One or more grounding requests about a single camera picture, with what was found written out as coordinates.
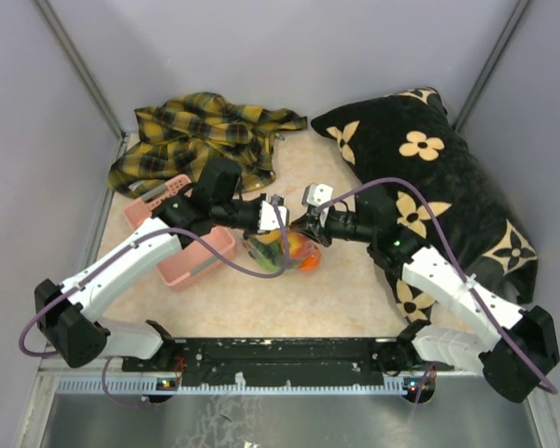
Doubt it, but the white slotted cable duct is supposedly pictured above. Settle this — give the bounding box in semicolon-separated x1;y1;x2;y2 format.
55;375;430;397

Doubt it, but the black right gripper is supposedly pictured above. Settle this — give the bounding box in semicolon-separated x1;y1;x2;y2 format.
290;204;375;247

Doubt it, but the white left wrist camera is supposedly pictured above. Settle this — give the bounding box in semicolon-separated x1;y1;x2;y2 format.
258;194;289;233

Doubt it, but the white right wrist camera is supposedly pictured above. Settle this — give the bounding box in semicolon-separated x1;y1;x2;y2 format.
301;183;333;207

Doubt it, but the yellow-orange toy peach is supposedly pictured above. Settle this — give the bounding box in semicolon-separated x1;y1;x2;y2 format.
287;231;309;259

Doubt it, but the black floral pillow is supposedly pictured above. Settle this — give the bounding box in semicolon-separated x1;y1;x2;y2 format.
311;88;539;304

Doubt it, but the pink plastic basket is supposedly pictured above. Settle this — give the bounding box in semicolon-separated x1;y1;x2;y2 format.
122;175;236;291

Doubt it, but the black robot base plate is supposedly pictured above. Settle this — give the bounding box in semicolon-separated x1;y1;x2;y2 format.
122;337;427;388

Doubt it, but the red toy cherry bunch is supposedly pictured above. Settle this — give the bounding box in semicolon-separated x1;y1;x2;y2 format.
246;237;285;273

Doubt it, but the clear orange-zipper zip bag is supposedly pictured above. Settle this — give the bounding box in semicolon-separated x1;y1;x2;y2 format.
242;223;321;273

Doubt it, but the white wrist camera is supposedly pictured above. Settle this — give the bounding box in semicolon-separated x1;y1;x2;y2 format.
301;183;333;207
258;194;289;233

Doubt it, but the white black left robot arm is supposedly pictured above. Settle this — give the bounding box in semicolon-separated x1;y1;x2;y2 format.
35;159;278;371

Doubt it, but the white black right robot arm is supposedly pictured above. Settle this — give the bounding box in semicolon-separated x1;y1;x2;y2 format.
291;184;560;403

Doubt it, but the yellow plaid shirt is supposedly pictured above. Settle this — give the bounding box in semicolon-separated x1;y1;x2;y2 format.
107;92;308;199

